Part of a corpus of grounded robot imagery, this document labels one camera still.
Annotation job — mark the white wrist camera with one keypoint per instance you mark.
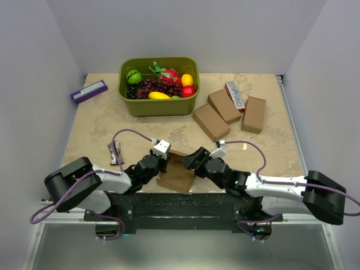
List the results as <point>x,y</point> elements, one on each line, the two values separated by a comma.
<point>161,148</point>
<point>220,149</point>

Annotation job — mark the yellow toy mango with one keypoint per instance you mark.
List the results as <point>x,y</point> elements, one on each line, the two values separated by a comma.
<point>158,96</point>

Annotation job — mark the middle folded brown box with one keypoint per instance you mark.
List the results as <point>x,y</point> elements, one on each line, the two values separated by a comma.
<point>224,106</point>

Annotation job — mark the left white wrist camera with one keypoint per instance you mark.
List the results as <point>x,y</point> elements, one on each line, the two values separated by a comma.
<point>161,148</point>

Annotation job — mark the red toy apple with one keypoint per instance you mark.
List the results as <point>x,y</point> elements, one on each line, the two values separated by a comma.
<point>188,91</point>

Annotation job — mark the folded brown box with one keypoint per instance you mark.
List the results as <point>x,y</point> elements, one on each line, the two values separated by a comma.
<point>211,122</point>
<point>254,114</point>
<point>224,106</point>

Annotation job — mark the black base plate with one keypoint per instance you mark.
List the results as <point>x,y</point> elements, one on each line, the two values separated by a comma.
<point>176,211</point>

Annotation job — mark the red toy grapes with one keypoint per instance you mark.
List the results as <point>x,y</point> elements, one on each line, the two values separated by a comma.
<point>148,86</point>

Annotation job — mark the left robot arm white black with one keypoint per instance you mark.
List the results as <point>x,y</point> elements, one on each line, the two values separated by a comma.
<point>83,184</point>

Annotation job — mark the yellow orange toy lemon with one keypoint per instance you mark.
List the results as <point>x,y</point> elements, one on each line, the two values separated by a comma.
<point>187,80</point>

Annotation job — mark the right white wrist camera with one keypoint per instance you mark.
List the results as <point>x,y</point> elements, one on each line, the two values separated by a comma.
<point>220,149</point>

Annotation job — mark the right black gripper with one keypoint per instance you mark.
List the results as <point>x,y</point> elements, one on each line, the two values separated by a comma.
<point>189,161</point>

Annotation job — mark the front folded brown box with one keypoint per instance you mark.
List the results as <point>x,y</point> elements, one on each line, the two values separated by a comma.
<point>211,122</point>

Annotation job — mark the green toy watermelon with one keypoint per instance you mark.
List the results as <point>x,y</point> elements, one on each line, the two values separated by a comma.
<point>133,77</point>

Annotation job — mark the purple flat box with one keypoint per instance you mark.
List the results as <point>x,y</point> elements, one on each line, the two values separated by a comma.
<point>88,92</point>

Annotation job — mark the pink toy dragon fruit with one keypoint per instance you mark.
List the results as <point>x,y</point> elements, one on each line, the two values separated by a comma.
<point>166,75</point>

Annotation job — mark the brown paper box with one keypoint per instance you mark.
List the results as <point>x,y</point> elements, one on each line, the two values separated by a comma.
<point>177,177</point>

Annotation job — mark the olive green plastic basket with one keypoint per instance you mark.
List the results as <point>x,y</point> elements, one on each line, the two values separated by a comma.
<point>148,107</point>

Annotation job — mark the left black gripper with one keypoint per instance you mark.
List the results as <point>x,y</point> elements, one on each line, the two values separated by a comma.
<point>163,161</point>

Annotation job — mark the red white toothpaste box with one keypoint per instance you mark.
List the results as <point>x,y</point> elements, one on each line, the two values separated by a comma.
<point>234,95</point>

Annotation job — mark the right folded brown box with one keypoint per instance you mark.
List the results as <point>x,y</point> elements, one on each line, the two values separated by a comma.
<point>254,114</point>

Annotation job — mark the brown snack wrapper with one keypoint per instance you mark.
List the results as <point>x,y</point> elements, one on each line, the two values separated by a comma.
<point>115,151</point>

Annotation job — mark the small green toy fruit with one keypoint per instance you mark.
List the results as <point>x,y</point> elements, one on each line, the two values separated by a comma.
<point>175,97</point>

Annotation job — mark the dark blue toy grapes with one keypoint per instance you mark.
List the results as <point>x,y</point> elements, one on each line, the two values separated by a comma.
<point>132,91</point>

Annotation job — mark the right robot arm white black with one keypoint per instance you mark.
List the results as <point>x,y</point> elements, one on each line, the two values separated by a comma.
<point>314,193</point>

